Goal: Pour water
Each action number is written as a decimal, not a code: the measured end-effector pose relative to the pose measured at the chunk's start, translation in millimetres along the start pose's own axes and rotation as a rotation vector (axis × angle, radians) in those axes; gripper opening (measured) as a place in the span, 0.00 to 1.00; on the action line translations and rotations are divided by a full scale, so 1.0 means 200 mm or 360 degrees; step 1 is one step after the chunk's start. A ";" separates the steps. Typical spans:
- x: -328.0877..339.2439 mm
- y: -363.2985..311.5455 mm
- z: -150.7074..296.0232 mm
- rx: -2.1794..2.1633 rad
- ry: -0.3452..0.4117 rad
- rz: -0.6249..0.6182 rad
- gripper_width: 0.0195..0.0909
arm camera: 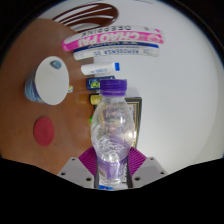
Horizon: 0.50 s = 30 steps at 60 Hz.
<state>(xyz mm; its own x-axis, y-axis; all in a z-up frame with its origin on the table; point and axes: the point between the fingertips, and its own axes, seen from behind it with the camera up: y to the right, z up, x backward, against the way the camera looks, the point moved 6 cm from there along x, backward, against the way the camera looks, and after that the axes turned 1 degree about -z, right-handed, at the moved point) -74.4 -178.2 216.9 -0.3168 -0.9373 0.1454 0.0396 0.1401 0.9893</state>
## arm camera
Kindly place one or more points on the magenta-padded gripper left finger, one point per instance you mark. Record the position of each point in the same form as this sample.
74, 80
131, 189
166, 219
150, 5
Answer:
75, 171

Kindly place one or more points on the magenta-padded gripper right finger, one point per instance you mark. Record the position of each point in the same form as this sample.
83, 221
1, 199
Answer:
150, 171

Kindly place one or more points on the clear purple-capped water bottle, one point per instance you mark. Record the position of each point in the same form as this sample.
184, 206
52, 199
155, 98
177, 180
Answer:
111, 140

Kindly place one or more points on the small green packet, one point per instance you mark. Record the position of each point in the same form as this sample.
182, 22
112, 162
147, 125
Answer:
90, 118

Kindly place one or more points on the blue printed mug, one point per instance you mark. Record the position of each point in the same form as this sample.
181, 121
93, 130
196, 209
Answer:
50, 81

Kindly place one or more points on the white blue-capped lotion bottle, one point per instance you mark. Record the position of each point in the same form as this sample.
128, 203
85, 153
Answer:
96, 69

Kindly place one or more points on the white and blue shuttlecock tube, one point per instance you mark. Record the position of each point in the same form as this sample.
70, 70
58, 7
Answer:
116, 52

